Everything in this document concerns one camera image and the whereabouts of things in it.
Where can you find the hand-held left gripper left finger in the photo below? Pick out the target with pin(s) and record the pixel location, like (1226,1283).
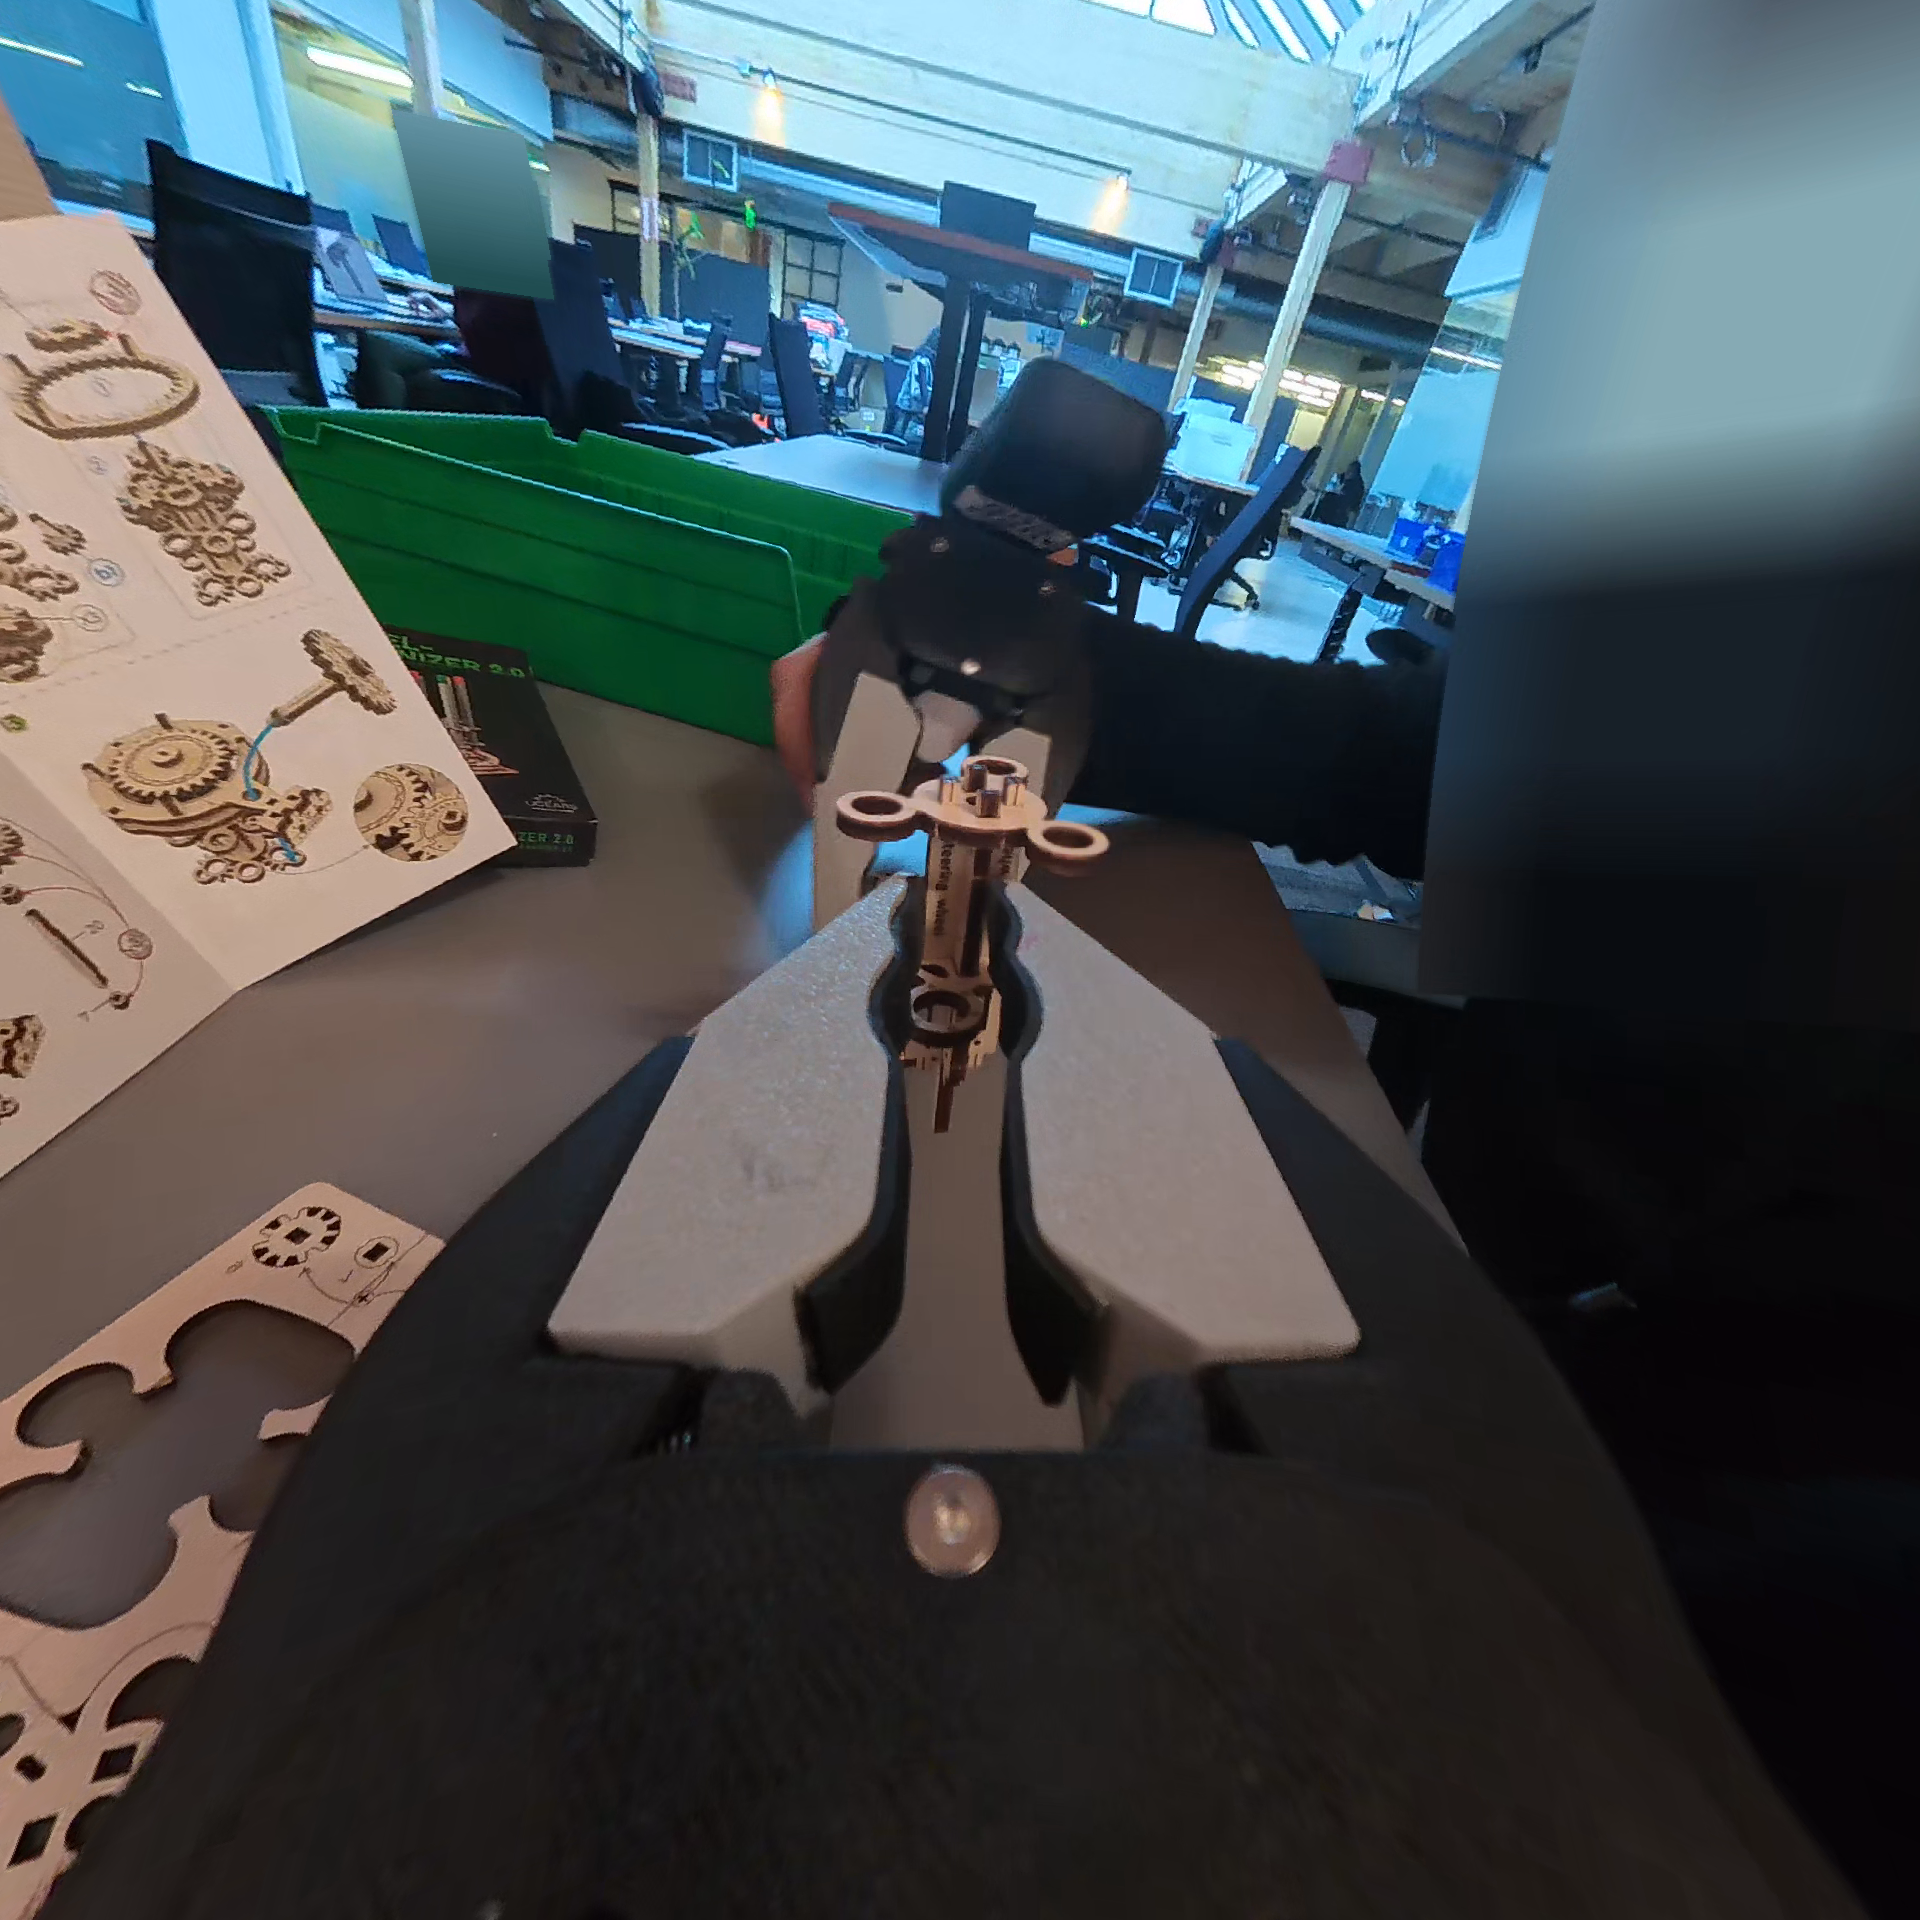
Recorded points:
(704,1184)

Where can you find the stack of green plastic bins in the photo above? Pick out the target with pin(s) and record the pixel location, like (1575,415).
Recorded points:
(569,556)

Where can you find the black monitor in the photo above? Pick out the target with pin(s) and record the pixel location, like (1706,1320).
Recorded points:
(240,270)

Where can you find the white office table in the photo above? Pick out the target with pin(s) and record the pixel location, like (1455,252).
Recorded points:
(840,474)

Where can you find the wooden model axle assembly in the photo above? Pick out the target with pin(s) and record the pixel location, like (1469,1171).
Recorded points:
(960,870)

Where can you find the folded assembly instruction sheet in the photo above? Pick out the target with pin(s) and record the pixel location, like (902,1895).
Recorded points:
(181,720)

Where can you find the black model kit box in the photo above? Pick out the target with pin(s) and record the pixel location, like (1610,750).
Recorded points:
(510,750)

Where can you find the laser-cut plywood part sheet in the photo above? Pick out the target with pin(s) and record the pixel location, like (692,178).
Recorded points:
(106,1500)

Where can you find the black office chair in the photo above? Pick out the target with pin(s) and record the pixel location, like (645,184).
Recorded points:
(1237,523)

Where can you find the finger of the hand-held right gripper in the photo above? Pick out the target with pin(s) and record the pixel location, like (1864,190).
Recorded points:
(1058,764)
(863,780)

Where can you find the person's right hand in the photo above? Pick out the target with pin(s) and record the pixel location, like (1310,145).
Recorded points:
(804,720)

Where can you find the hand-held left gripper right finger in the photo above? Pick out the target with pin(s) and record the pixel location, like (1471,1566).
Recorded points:
(1172,1184)

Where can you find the person's right forearm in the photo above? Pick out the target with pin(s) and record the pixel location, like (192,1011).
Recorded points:
(1261,750)

